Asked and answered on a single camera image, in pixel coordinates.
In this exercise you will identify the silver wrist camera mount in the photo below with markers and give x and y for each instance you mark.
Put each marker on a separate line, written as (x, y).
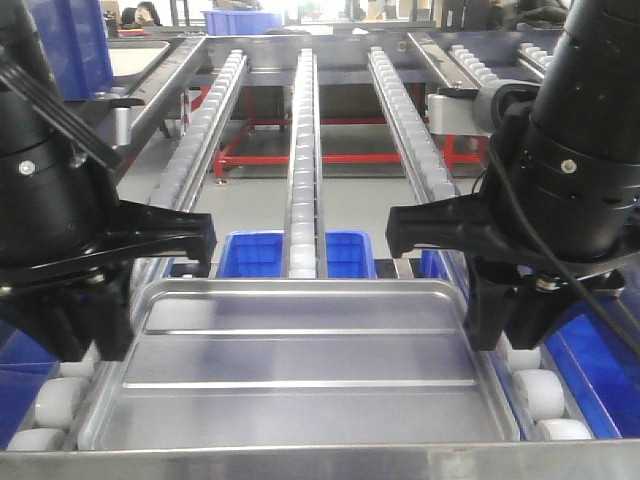
(479, 111)

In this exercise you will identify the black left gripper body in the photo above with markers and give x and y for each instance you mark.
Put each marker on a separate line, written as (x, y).
(35, 256)

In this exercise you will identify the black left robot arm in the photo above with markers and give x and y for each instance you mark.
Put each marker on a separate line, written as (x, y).
(52, 163)

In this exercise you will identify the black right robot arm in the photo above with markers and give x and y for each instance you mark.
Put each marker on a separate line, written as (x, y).
(597, 57)

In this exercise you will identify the steel front shelf lip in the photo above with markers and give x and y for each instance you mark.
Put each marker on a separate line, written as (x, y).
(611, 459)

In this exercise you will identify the steel divider rail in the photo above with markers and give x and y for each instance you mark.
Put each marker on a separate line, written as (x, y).
(439, 69)

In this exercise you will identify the seated person in background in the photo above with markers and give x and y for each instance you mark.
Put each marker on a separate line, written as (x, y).
(144, 14)

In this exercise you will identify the stacked blue plastic crates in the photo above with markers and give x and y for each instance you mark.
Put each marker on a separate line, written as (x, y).
(74, 39)

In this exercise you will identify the grey roller track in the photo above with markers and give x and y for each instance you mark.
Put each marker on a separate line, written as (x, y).
(181, 181)
(304, 218)
(423, 165)

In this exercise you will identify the small silver metal tray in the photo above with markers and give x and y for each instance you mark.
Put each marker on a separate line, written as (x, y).
(283, 363)

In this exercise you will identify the red metal frame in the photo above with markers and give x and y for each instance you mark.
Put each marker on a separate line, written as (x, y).
(352, 148)

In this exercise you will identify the steel side rail left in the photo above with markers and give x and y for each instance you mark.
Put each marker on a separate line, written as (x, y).
(161, 89)

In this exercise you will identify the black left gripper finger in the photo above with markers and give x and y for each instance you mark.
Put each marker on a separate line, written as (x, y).
(540, 310)
(491, 297)

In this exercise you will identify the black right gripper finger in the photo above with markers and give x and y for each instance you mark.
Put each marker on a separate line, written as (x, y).
(52, 316)
(107, 303)

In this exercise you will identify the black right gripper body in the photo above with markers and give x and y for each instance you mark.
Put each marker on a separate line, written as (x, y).
(553, 201)

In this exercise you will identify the blue bin below rollers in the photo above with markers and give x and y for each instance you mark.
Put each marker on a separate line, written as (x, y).
(261, 253)

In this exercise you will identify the distant blue crate on table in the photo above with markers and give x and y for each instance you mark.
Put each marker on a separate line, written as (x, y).
(240, 22)

